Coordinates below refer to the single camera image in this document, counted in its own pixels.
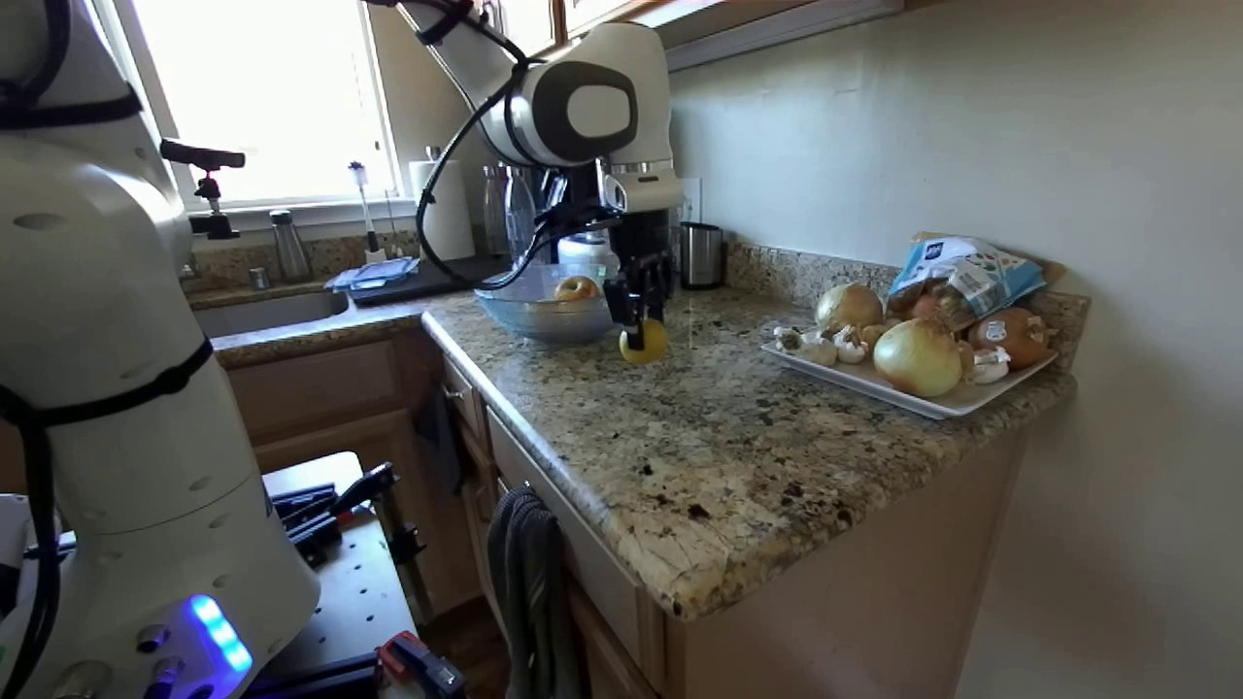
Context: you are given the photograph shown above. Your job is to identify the gray hanging towel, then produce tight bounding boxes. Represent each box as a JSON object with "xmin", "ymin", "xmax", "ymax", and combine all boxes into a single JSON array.
[{"xmin": 484, "ymin": 483, "xmax": 591, "ymax": 699}]

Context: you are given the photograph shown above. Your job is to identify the stainless steel cup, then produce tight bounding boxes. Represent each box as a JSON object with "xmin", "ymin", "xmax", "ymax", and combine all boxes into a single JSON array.
[{"xmin": 677, "ymin": 221, "xmax": 732, "ymax": 297}]

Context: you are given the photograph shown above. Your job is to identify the clear glass bowl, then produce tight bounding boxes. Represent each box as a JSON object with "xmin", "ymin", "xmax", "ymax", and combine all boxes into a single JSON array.
[{"xmin": 469, "ymin": 259, "xmax": 623, "ymax": 347}]

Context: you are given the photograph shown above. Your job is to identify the yellow lemon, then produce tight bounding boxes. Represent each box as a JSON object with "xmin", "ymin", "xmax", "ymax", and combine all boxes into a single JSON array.
[{"xmin": 618, "ymin": 319, "xmax": 677, "ymax": 371}]

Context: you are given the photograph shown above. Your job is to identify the black ribbed drying mat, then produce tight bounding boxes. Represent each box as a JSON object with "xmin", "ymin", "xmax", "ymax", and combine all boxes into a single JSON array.
[{"xmin": 345, "ymin": 257, "xmax": 513, "ymax": 313}]

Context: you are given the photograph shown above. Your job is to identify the white paper towel roll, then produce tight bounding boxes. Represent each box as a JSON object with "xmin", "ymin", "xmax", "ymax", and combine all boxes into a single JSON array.
[{"xmin": 409, "ymin": 153, "xmax": 479, "ymax": 267}]

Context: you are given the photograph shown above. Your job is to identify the metal sink faucet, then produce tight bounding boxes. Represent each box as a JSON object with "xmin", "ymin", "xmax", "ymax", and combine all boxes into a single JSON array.
[{"xmin": 264, "ymin": 208, "xmax": 316, "ymax": 289}]

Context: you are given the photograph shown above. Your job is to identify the bright window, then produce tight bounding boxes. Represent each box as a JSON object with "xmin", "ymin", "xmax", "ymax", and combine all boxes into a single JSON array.
[{"xmin": 75, "ymin": 0, "xmax": 404, "ymax": 217}]

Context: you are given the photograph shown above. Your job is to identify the white rectangular plate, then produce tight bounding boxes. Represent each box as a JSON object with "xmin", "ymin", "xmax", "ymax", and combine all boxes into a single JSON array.
[{"xmin": 763, "ymin": 328, "xmax": 1062, "ymax": 424}]

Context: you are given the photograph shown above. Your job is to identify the black clamps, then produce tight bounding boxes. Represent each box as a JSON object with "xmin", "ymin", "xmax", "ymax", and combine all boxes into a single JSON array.
[{"xmin": 270, "ymin": 464, "xmax": 399, "ymax": 570}]

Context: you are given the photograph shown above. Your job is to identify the clear plastic measuring cup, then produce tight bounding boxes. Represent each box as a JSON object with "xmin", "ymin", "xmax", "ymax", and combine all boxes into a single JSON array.
[{"xmin": 501, "ymin": 168, "xmax": 560, "ymax": 267}]

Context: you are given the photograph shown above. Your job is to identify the large pale yellow onion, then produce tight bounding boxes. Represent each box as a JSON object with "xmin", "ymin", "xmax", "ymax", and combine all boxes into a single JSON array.
[{"xmin": 869, "ymin": 315, "xmax": 973, "ymax": 406}]

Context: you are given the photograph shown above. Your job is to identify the blue and red clamp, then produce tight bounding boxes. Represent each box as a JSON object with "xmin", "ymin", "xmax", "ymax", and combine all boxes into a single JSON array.
[{"xmin": 374, "ymin": 630, "xmax": 475, "ymax": 699}]

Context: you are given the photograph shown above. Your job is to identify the black camera on stand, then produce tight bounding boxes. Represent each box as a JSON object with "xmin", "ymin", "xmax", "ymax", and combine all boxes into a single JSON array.
[{"xmin": 157, "ymin": 138, "xmax": 250, "ymax": 245}]

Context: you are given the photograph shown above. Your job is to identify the red yellow apple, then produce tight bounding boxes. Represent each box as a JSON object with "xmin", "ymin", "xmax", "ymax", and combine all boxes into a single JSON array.
[{"xmin": 557, "ymin": 271, "xmax": 601, "ymax": 313}]

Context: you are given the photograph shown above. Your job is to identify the wooden upper cabinet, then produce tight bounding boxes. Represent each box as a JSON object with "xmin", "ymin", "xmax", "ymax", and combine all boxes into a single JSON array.
[{"xmin": 499, "ymin": 0, "xmax": 910, "ymax": 83}]

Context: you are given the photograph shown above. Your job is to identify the small yellow onion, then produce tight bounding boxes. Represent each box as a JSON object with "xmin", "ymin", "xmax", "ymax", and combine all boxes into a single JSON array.
[{"xmin": 813, "ymin": 281, "xmax": 886, "ymax": 336}]

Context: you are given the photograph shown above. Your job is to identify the silver ice cream maker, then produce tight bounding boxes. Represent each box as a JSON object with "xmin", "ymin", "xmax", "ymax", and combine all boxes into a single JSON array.
[{"xmin": 557, "ymin": 227, "xmax": 631, "ymax": 291}]

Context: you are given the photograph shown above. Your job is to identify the black perforated robot table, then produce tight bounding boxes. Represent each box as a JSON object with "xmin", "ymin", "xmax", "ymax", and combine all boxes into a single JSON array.
[{"xmin": 250, "ymin": 446, "xmax": 438, "ymax": 699}]

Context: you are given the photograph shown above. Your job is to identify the blue plastic food package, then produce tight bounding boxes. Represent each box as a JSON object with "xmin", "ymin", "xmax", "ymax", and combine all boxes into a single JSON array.
[{"xmin": 886, "ymin": 234, "xmax": 1050, "ymax": 322}]

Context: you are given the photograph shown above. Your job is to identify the kitchen sink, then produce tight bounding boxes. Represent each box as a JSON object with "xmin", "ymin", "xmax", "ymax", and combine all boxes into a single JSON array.
[{"xmin": 188, "ymin": 283, "xmax": 354, "ymax": 344}]

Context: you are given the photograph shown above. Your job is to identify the white dish brush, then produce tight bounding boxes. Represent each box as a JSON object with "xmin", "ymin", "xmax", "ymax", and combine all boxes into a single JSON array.
[{"xmin": 345, "ymin": 161, "xmax": 394, "ymax": 267}]

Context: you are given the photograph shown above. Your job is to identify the brown onion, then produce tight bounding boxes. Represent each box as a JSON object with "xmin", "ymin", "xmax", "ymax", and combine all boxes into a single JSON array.
[
  {"xmin": 910, "ymin": 283, "xmax": 978, "ymax": 340},
  {"xmin": 991, "ymin": 307, "xmax": 1057, "ymax": 373}
]

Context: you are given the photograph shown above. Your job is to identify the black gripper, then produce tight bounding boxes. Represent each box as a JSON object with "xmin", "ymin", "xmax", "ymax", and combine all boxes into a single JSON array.
[{"xmin": 601, "ymin": 208, "xmax": 679, "ymax": 336}]

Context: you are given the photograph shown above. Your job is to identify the dark hanging cloth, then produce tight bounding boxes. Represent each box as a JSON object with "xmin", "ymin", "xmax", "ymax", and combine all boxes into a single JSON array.
[{"xmin": 412, "ymin": 381, "xmax": 483, "ymax": 503}]

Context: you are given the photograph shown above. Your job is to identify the clear bottle with metal cap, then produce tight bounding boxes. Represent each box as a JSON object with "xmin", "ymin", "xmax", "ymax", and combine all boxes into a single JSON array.
[{"xmin": 479, "ymin": 164, "xmax": 513, "ymax": 266}]

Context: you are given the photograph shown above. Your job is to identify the blue dish cloth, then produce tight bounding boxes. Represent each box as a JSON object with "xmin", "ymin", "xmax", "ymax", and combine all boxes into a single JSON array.
[{"xmin": 323, "ymin": 254, "xmax": 424, "ymax": 302}]

